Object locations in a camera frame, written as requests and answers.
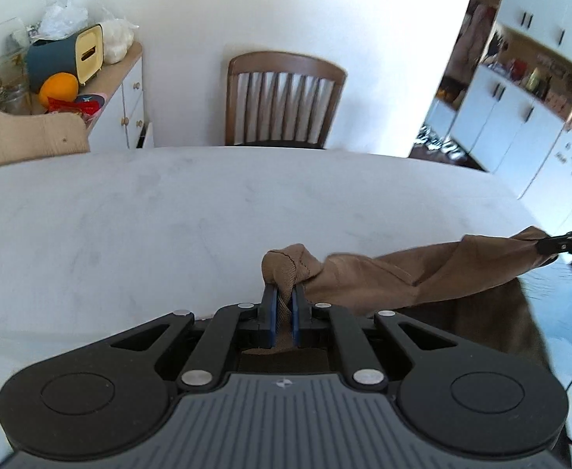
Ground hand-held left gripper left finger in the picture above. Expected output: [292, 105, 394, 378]
[109, 283, 281, 392]

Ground orange fruit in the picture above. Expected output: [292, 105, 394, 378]
[38, 72, 80, 108]

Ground hanging pink cloth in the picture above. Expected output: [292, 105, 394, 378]
[454, 2, 492, 81]

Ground wooden chair with black seat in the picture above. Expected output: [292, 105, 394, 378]
[225, 51, 348, 150]

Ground blue and yellow tissue box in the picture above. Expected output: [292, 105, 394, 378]
[26, 24, 106, 93]

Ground red packet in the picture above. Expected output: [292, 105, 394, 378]
[46, 93, 107, 120]

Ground white refrigerator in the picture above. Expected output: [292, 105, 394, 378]
[518, 129, 572, 238]

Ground white kitchen base cabinets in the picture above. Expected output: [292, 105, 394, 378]
[425, 63, 567, 177]

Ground brown sweater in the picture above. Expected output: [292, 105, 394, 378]
[240, 226, 567, 387]

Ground clear plastic bag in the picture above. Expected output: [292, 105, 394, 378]
[37, 0, 89, 40]

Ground beige folded cloth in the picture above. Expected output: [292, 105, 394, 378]
[0, 110, 90, 177]

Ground white bag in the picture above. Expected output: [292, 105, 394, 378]
[101, 18, 135, 65]

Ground white printed tablecloth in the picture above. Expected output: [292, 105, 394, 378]
[0, 145, 572, 469]

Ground glass jar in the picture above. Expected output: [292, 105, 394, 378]
[0, 83, 33, 115]

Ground white drawer cabinet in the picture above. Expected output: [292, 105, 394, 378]
[78, 41, 155, 152]

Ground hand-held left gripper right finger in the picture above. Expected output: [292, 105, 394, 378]
[290, 283, 458, 392]

